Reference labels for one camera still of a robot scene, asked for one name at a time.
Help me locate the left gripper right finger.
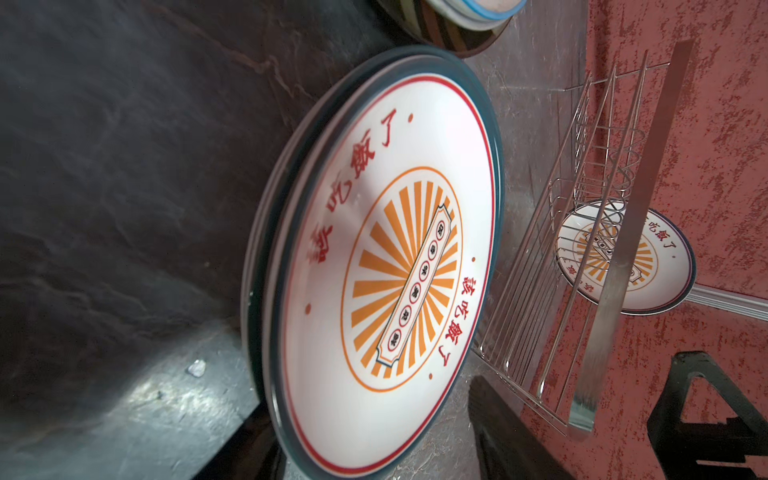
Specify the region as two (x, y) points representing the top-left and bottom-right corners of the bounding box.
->
(468, 376), (573, 479)

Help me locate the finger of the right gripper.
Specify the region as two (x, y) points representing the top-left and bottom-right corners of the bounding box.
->
(647, 351), (767, 479)

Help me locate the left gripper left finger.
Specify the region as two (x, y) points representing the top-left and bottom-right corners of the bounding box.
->
(193, 403), (285, 480)

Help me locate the brown patterned plate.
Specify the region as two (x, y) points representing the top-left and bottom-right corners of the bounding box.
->
(240, 45), (432, 400)

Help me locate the white watermelon pattern plate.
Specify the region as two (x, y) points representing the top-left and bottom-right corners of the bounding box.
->
(443, 0), (527, 20)

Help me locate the dark striped rim cream plate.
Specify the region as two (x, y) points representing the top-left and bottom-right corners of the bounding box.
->
(377, 0), (510, 59)

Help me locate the wire dish rack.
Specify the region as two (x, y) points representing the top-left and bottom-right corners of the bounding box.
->
(474, 40), (696, 439)

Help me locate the right aluminium corner post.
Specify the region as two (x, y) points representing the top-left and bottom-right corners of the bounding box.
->
(686, 284), (768, 322)

